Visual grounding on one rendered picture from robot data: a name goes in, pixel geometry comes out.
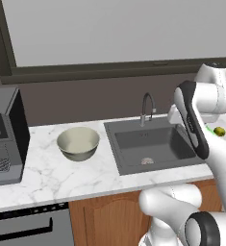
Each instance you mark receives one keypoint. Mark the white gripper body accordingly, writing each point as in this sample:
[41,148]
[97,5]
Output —
[174,115]

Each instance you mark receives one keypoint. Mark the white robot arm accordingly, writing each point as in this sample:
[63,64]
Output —
[220,96]

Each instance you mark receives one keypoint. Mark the dark grey sink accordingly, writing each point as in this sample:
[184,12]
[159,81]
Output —
[149,145]

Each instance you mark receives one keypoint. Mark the pale grey-green bowl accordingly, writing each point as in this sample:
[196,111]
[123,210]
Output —
[78,144]

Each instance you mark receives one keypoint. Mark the dark curved tap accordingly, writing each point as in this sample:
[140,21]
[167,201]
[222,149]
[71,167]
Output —
[147,105]

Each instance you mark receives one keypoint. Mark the olive green round fruit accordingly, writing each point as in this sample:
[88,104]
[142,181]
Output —
[219,131]

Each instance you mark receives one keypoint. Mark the wooden cupboard door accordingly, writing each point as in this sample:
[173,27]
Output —
[210,195]
[114,221]

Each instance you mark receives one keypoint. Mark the dark framed window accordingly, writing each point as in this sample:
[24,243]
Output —
[85,32]

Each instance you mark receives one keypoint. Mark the dark grey coffee machine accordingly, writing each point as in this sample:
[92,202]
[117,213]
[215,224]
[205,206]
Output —
[8,134]

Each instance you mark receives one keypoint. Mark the grey dishwasher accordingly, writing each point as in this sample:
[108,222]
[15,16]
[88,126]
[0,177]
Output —
[28,229]

